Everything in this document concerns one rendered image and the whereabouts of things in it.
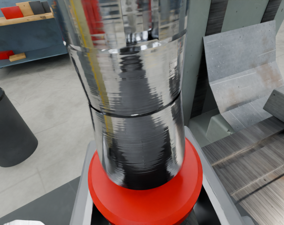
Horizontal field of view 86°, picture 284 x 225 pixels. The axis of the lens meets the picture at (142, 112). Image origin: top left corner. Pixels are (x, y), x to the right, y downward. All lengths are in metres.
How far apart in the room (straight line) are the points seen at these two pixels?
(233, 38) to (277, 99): 0.25
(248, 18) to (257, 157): 0.46
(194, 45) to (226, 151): 0.34
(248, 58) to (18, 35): 4.24
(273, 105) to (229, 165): 0.23
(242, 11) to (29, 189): 1.76
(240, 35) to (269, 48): 0.16
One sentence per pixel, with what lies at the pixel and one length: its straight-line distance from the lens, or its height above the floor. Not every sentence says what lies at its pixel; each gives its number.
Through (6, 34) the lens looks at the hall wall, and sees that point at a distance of 4.47.
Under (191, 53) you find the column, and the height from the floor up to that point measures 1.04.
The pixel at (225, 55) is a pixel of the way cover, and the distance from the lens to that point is 0.62.
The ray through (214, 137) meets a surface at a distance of 0.64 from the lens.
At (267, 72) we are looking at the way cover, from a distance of 0.77.
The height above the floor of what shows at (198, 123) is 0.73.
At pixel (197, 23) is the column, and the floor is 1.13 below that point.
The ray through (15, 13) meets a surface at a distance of 3.76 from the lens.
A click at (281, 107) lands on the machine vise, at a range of 0.54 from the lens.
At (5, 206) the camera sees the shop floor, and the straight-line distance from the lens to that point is 1.75.
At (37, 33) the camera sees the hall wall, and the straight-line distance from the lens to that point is 4.36.
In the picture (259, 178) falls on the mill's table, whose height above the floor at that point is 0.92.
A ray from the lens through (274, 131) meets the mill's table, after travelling 0.51.
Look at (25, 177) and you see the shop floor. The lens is 1.80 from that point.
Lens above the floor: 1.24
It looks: 42 degrees down
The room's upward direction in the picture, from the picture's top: 6 degrees counter-clockwise
